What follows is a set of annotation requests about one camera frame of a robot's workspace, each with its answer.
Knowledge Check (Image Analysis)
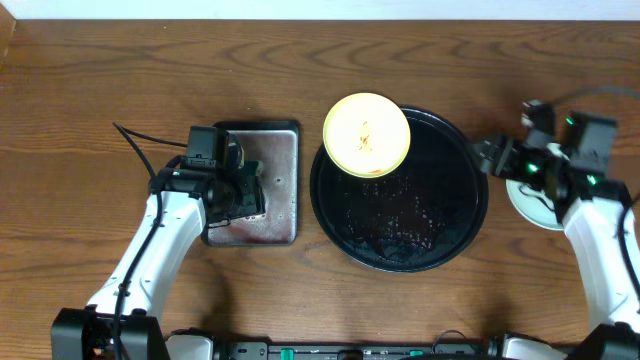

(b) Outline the mint green plate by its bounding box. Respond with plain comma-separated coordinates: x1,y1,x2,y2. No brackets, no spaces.
501,143,567,231

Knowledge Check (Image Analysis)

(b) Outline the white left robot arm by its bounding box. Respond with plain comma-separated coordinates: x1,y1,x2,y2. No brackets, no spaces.
51,157,264,359

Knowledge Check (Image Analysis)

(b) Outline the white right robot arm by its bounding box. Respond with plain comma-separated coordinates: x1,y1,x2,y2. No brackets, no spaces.
470,135,639,359

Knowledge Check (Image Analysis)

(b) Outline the rectangular black water tray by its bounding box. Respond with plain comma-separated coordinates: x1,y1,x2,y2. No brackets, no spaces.
202,120,300,247

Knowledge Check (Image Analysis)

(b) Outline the round black tray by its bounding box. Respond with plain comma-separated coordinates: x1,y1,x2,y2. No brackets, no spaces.
310,107,489,272

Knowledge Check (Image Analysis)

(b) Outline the yellow plate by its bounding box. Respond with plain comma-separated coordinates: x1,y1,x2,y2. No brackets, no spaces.
323,93,411,178

